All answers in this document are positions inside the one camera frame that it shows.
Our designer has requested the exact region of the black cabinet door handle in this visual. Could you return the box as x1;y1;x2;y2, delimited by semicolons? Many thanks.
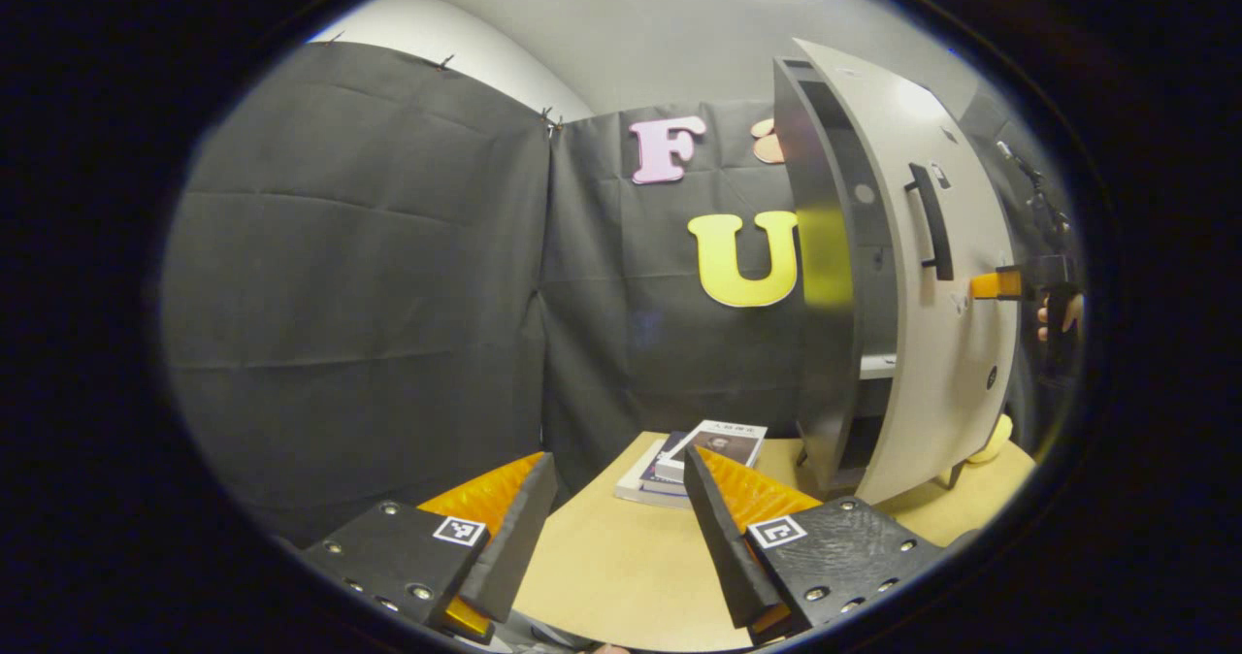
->
904;162;957;282

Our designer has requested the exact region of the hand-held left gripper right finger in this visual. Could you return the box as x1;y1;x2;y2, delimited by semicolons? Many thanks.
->
682;442;950;647

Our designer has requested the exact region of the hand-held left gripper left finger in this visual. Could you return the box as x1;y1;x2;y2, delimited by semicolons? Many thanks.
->
299;452;559;645

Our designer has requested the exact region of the black backdrop cloth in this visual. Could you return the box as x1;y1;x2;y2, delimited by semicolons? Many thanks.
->
160;41;1083;539

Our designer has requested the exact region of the yellow soft lumpy toy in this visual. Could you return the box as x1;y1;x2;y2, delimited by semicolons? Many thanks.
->
965;413;1016;466

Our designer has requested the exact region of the white book with portrait cover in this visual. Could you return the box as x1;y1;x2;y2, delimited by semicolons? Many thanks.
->
655;419;768;485

